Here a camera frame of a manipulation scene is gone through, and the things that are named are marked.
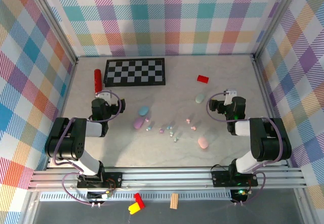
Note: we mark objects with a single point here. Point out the green earbud charging case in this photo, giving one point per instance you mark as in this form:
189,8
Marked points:
200,98

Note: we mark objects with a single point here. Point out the blue earbud charging case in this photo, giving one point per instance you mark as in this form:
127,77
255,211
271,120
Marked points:
143,110

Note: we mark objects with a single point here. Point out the purple earbud charging case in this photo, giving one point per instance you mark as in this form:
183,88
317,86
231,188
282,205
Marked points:
138,123

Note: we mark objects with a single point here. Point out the pink earbud charging case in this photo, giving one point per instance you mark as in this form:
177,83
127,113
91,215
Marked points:
203,143

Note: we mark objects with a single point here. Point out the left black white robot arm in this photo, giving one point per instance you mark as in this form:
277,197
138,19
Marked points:
76,148

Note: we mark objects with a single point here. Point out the flat red rectangular block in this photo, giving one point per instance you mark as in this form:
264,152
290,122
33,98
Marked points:
203,79

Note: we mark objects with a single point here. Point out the red cylinder with grey end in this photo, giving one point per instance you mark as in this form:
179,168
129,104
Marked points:
98,80

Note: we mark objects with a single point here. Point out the black white checkerboard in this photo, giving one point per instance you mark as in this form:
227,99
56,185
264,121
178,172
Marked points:
134,72

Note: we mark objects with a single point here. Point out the small black controller board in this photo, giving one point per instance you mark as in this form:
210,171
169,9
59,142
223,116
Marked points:
239,193
101,195

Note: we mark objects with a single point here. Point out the red studded toy brick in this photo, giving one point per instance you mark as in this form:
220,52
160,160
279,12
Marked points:
139,199

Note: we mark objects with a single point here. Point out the yellow toy brick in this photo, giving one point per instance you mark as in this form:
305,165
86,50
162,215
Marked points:
133,208

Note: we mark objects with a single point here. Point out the small wooden block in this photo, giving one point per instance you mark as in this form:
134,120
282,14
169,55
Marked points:
174,201

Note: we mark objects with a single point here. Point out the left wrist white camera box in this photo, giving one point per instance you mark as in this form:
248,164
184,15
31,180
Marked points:
105,95

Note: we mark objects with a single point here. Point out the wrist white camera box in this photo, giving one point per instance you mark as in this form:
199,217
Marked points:
230,93
105,95

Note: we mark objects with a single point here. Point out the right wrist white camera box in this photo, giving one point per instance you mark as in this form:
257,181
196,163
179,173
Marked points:
230,93

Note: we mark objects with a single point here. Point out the silver aluminium side rail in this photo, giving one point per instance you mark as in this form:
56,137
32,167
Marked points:
266,95
66,95

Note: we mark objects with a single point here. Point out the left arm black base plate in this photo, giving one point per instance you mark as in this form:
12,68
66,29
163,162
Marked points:
114,178

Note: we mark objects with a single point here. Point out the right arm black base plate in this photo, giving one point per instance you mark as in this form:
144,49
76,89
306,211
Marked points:
220,179

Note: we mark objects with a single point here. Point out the silver aluminium mounting rail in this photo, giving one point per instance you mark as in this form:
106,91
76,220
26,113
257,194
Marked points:
164,177

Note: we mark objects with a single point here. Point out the silver aluminium frame post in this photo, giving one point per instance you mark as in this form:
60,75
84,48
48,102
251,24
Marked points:
274,19
54,19

